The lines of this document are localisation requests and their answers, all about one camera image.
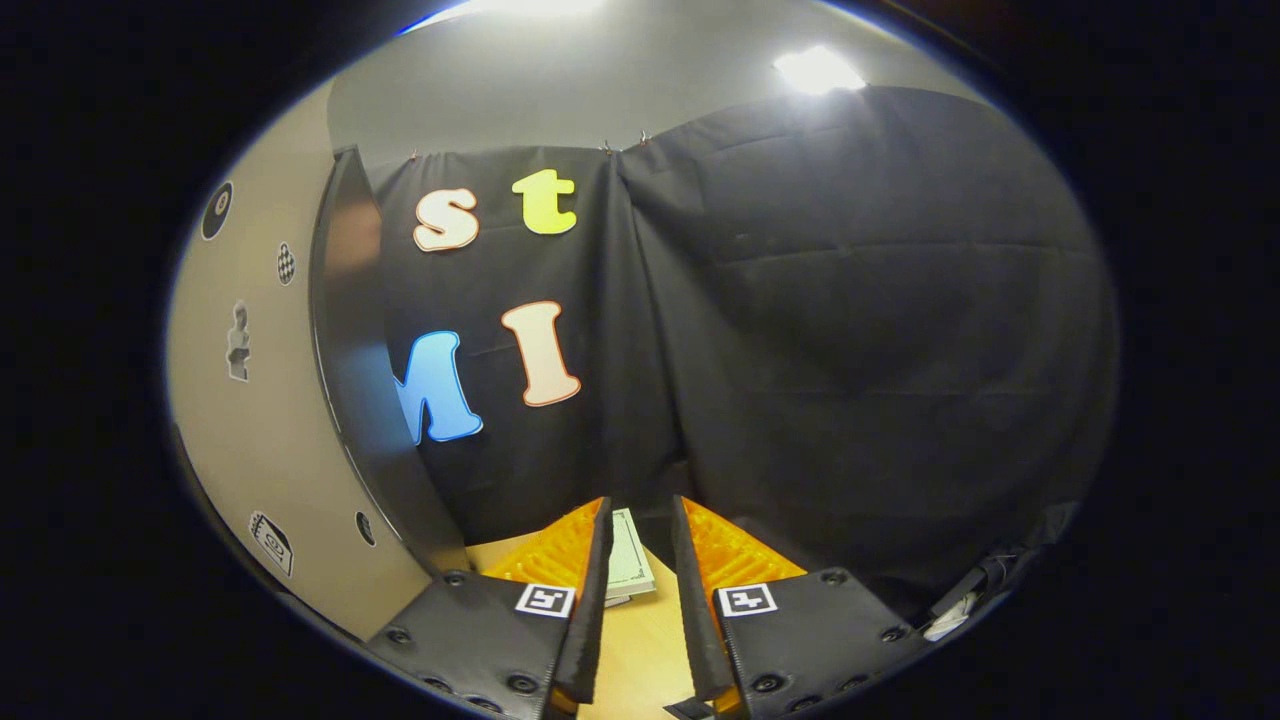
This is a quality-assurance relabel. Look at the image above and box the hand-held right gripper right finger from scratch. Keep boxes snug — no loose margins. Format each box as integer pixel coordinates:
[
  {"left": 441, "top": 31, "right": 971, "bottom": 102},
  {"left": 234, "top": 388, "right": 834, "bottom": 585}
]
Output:
[{"left": 672, "top": 495, "right": 931, "bottom": 720}]

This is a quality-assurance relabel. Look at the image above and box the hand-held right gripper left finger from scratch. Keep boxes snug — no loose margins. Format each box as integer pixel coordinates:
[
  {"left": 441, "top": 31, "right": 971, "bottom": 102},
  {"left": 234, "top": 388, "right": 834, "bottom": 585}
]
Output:
[{"left": 365, "top": 497, "right": 614, "bottom": 720}]

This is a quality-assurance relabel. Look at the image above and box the black backdrop cloth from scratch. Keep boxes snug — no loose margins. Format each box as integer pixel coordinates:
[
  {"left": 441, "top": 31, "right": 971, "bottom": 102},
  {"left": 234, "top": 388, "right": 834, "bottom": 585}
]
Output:
[{"left": 365, "top": 85, "right": 1121, "bottom": 621}]

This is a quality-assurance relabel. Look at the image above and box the pale green book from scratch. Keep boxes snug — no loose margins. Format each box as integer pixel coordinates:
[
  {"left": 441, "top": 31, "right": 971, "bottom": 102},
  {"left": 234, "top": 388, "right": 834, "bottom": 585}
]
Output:
[{"left": 605, "top": 508, "right": 658, "bottom": 601}]

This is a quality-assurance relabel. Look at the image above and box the ceiling light panel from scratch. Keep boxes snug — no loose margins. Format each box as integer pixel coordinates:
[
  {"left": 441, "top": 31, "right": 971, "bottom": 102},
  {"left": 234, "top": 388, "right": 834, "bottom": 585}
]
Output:
[
  {"left": 465, "top": 0, "right": 609, "bottom": 18},
  {"left": 772, "top": 44, "right": 868, "bottom": 97}
]

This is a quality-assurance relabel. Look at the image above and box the beige cabinet door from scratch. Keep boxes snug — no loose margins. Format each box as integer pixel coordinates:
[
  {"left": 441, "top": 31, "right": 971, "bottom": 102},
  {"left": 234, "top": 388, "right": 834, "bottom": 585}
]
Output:
[{"left": 165, "top": 80, "right": 441, "bottom": 643}]

